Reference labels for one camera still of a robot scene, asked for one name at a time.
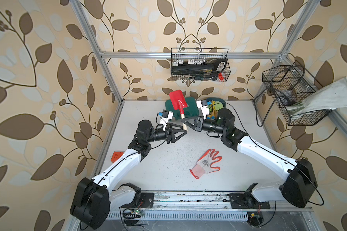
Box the red white work glove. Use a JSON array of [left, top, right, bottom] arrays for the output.
[[190, 149, 222, 180]]

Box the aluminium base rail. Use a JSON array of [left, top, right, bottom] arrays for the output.
[[107, 191, 312, 221]]

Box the black wire basket back wall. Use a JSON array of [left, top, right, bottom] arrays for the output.
[[168, 47, 231, 83]]

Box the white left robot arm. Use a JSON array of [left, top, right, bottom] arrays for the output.
[[70, 119, 187, 230]]

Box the black wire basket wall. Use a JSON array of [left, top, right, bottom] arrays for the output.
[[168, 47, 231, 83], [262, 62, 332, 126]]

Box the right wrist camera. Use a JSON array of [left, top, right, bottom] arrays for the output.
[[196, 100, 210, 118]]

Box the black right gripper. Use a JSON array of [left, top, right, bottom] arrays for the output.
[[183, 115, 227, 136]]

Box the grey cloth bag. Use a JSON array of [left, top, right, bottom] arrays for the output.
[[286, 77, 347, 116]]

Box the black wire basket right wall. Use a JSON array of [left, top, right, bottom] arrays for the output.
[[262, 62, 332, 126]]

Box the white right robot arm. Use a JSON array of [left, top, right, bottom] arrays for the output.
[[181, 108, 318, 208]]

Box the red shovel wooden handle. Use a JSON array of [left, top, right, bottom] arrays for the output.
[[169, 90, 188, 119]]

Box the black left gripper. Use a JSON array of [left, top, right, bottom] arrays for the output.
[[147, 124, 189, 147]]

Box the blue plastic storage box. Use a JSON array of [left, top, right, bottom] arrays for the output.
[[206, 97, 226, 119]]

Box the green plastic tool case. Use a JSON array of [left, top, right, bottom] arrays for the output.
[[165, 97, 199, 120]]

